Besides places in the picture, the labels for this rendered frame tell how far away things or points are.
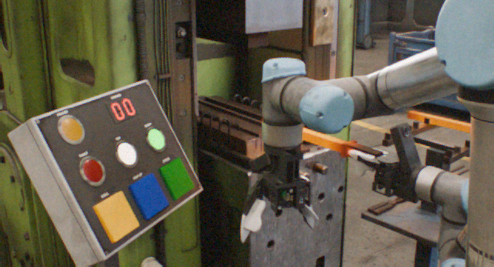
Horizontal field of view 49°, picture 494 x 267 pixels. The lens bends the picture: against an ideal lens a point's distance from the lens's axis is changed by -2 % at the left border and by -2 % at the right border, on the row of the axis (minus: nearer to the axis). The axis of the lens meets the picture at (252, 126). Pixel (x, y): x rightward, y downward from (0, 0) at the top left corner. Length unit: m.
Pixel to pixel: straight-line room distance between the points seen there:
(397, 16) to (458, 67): 10.41
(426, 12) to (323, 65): 8.79
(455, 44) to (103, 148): 0.71
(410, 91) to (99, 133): 0.58
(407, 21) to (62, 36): 9.43
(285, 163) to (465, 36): 0.49
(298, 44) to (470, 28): 1.25
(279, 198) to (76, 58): 0.93
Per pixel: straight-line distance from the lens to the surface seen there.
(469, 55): 0.58
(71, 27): 1.75
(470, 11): 0.59
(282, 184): 1.00
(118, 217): 1.05
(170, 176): 1.18
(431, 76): 0.84
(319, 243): 1.77
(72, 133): 1.05
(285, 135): 0.98
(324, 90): 0.87
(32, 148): 1.04
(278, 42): 1.87
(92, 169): 1.05
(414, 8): 10.76
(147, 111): 1.22
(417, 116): 1.99
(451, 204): 1.21
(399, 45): 5.57
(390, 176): 1.29
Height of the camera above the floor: 1.47
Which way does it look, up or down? 18 degrees down
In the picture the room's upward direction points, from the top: straight up
